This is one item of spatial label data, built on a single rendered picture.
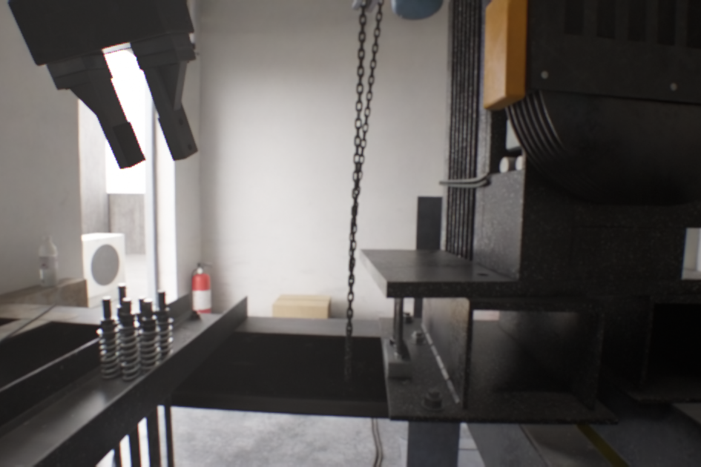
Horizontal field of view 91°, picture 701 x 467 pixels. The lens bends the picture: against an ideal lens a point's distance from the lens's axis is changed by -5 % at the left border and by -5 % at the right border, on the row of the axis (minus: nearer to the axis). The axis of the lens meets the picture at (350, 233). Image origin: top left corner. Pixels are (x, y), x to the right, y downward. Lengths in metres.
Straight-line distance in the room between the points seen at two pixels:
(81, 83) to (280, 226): 2.77
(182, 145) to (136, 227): 7.58
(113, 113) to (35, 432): 0.55
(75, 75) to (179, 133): 0.10
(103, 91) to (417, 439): 1.39
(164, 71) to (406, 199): 2.76
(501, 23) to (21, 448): 0.93
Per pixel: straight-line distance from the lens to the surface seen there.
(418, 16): 0.63
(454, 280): 0.68
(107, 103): 0.41
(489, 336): 1.11
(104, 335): 0.89
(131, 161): 0.41
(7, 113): 1.94
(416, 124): 3.11
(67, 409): 0.84
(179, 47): 0.36
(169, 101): 0.37
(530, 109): 0.64
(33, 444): 0.77
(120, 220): 8.11
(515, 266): 0.72
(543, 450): 0.70
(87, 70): 0.40
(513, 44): 0.60
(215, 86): 3.40
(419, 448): 1.54
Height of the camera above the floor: 1.04
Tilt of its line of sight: 5 degrees down
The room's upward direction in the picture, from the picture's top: 1 degrees clockwise
